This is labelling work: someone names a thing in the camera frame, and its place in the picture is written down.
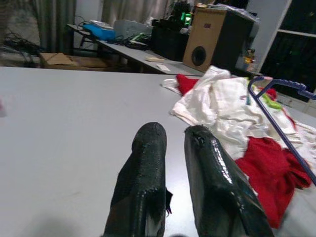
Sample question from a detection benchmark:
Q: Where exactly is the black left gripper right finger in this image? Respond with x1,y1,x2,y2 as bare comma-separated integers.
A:
184,124,276,237

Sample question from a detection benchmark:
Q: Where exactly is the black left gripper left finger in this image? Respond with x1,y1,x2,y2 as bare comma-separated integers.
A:
103,121,173,237

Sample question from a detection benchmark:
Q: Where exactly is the red shirt plaid pocket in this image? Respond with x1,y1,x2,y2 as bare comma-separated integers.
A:
175,74,314,230

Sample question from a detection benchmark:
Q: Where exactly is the white shirt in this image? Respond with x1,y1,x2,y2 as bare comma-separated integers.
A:
160,65,316,173

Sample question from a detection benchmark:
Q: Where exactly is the purple plastic hanger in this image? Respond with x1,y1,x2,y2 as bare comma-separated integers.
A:
248,76,316,186

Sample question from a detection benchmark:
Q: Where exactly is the grey work table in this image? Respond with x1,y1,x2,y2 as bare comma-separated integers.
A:
66,23,205,76

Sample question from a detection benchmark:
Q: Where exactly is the black equipment case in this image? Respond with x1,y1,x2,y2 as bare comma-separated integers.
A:
151,19,191,62

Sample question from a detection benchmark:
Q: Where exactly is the brown cardboard box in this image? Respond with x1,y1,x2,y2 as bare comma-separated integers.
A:
39,52,109,71

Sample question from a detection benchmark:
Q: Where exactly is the white plastic box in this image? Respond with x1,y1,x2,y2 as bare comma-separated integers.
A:
113,19,153,40

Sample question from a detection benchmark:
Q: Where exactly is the blue bag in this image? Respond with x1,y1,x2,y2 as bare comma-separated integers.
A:
82,23,117,41

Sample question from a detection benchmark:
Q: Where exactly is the wooden front loudspeaker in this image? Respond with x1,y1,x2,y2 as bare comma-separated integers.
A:
182,7,257,74

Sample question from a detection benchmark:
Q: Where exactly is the black device green light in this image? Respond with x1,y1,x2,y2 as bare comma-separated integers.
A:
172,3,195,27

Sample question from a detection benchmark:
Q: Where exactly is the grey window curtain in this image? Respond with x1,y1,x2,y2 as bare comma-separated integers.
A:
32,0,77,54
101,0,173,25

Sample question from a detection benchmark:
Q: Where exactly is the white table black frame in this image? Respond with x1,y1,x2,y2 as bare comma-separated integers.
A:
0,66,316,237

